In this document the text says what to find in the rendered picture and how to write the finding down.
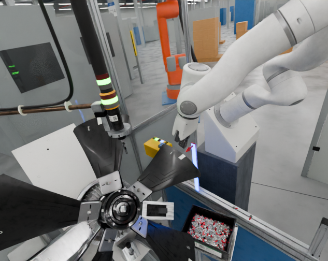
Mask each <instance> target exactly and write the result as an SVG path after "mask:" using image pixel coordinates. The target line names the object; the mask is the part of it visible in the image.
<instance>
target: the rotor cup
mask: <svg viewBox="0 0 328 261"><path fill-rule="evenodd" d="M98 200H102V205H101V209H100V212H99V216H98V219H97V220H96V222H97V224H98V225H99V226H100V227H101V228H103V229H104V228H105V227H106V228H112V229H116V230H125V229H128V228H130V227H132V226H133V225H134V224H135V223H136V222H137V220H138V218H139V216H140V212H141V204H140V201H139V198H138V197H137V195H136V194H135V193H133V192H132V191H129V190H123V189H119V190H117V191H113V192H111V193H108V194H105V195H101V196H100V197H99V198H98ZM121 206H126V211H125V212H124V213H122V212H121V211H120V208H121ZM102 209H103V210H104V212H102Z"/></svg>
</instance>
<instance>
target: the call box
mask: <svg viewBox="0 0 328 261"><path fill-rule="evenodd" d="M160 143H161V142H160V141H157V140H155V139H152V138H151V139H150V140H148V141H147V142H145V143H144V147H145V151H146V154H147V155H148V156H150V157H152V158H154V157H155V155H156V154H157V152H158V150H159V149H160V147H159V144H160ZM167 145H169V146H171V147H172V144H171V143H169V142H168V143H167Z"/></svg>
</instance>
